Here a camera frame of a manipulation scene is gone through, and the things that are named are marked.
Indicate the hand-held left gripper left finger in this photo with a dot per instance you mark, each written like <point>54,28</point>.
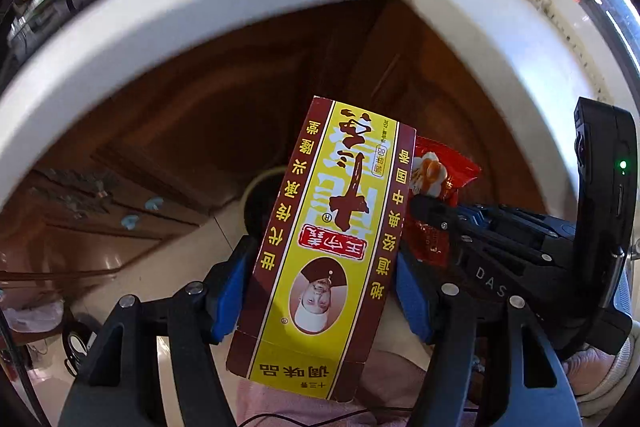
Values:
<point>227,302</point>

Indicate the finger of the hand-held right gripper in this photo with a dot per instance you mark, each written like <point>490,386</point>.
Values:
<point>435,214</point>
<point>500,217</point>

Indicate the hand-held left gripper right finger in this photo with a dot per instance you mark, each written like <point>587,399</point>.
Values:
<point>412,302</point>

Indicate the red snack packet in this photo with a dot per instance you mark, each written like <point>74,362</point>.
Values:
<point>450,167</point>

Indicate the beige round trash bin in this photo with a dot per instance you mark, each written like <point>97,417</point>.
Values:
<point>260,202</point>

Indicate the yellow and maroon seasoning box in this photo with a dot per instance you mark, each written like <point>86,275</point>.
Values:
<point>325,232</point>

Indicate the person's right forearm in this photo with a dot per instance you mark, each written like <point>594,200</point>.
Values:
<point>590,372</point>

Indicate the person's right leg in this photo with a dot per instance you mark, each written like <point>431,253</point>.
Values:
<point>400,372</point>

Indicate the pale blue cabinet knob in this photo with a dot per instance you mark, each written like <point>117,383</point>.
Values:
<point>154,203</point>
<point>131,222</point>

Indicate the translucent plastic bag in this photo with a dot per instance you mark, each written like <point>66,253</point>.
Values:
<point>32,319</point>

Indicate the wooden kitchen cabinet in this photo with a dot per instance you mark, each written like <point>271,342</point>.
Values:
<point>200,107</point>

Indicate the window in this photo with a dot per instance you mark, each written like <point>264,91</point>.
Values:
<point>617,7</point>

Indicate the stainless steel appliance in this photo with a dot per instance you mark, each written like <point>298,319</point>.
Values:
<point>35,22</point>

